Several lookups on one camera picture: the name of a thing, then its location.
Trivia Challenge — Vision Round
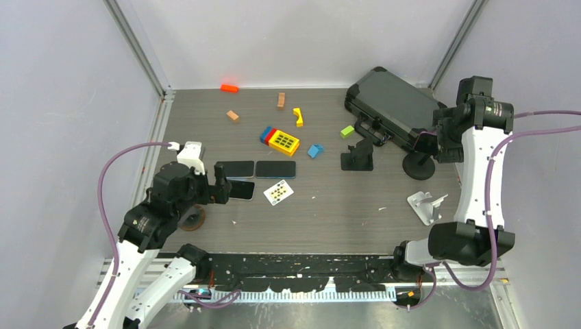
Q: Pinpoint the white-edged phone black screen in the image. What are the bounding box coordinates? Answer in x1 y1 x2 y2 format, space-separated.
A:
229 180 255 201

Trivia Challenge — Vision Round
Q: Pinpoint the silver phone black screen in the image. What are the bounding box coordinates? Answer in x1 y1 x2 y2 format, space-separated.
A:
221 160 255 178

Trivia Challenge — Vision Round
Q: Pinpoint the purple phone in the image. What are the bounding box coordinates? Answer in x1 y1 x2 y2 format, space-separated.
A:
413 131 438 155

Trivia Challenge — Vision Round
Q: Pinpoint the black round-base pole stand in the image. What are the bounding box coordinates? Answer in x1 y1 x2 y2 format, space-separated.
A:
402 152 435 180

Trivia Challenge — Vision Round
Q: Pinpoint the teal-edged phone black screen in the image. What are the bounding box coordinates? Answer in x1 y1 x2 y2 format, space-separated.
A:
255 160 296 179

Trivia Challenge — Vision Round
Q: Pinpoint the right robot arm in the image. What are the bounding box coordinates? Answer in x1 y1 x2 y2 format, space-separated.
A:
391 76 515 280

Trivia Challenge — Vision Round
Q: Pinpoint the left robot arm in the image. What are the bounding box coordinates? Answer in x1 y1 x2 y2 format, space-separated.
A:
70 162 232 328

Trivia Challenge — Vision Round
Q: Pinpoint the round wooden phone stand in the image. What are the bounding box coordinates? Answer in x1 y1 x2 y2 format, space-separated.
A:
178 204 206 232

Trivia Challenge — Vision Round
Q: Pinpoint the white metal phone stand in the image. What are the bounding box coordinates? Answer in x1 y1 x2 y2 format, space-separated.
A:
407 191 448 226

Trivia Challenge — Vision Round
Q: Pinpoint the black folding phone stand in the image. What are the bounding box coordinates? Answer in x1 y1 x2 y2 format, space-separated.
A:
341 137 373 171

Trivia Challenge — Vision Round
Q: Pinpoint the nine of spades card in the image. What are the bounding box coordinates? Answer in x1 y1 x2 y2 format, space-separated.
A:
263 180 294 206

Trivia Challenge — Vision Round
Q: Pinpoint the black hard case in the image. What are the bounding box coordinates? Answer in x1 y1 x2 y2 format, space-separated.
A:
344 66 445 152

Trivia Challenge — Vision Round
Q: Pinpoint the yellow red blue block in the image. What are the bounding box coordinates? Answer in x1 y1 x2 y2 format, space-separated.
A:
260 126 300 156

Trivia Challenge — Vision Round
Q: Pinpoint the orange red block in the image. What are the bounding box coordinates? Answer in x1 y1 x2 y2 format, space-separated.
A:
220 84 239 93

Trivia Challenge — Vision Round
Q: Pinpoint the yellow curved block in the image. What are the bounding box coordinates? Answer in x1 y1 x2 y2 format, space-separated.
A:
293 108 304 127

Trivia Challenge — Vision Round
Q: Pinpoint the small blue block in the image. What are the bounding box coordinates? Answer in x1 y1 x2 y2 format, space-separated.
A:
307 144 325 159

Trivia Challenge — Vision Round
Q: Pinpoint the green block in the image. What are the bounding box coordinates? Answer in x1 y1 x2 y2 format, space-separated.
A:
340 125 355 138

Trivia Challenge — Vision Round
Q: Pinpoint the tan wooden block upright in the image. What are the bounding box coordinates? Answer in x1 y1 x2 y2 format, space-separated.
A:
277 93 286 110

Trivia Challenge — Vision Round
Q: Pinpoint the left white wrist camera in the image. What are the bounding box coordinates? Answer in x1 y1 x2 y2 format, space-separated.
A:
167 141 206 175

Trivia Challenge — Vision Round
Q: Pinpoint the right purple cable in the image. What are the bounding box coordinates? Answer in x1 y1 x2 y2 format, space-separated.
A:
399 110 581 312

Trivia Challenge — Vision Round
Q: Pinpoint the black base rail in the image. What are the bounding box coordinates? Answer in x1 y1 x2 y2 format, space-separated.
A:
136 252 505 305

